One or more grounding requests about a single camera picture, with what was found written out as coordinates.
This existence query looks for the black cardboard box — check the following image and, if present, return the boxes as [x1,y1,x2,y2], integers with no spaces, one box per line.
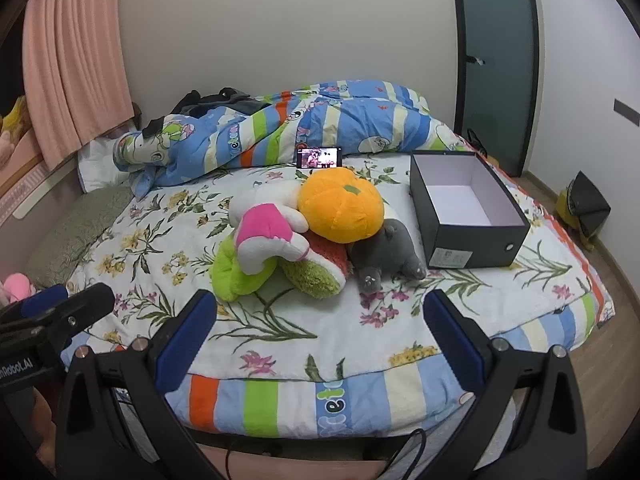
[409,150,531,268]

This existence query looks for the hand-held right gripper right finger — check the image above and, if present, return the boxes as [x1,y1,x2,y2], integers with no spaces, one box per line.
[423,289,586,480]

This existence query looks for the green pillow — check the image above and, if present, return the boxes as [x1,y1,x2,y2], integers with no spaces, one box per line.
[27,185,136,286]

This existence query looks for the yellow and black bag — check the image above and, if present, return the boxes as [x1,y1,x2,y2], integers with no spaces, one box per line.
[557,170,612,251]

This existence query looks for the green plush toy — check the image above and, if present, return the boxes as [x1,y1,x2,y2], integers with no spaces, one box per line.
[209,240,278,302]

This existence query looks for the striped cartoon quilt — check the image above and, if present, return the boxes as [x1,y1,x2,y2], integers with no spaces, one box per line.
[112,79,473,198]

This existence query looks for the person's left forearm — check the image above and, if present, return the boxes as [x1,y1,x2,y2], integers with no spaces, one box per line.
[27,387,58,468]

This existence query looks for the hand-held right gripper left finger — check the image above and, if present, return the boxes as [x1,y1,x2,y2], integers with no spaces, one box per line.
[54,289,218,480]

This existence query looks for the pink curtain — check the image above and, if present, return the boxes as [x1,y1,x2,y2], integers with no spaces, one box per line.
[22,0,136,171]

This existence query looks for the yellow plush toy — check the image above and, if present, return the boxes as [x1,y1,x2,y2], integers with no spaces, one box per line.
[0,95,31,136]

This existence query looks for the dark clothes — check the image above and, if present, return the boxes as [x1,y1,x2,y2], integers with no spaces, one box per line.
[172,87,271,116]

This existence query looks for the watermelon slice plush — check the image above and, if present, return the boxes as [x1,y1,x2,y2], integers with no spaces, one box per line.
[277,230,356,300]

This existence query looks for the grey and white plush animal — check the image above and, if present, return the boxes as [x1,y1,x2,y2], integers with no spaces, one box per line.
[346,219,428,293]

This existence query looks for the white and pink plush toy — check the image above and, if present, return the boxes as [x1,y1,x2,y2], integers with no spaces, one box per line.
[229,180,312,276]

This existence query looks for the grey wall switch plate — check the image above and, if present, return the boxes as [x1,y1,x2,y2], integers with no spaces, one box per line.
[614,99,640,126]

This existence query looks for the orange plush fruit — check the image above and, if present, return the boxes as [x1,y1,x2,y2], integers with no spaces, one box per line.
[297,167,386,242]

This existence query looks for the floral blanket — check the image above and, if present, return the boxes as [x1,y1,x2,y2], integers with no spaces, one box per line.
[60,152,613,438]

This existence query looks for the smartphone with lit screen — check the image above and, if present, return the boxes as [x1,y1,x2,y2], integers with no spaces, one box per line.
[296,146,344,170]

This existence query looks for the dark glass door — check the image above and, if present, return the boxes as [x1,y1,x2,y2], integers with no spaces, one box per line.
[448,0,541,176]

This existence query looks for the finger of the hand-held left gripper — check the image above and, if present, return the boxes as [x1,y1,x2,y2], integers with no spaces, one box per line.
[0,282,117,357]
[0,284,71,329]

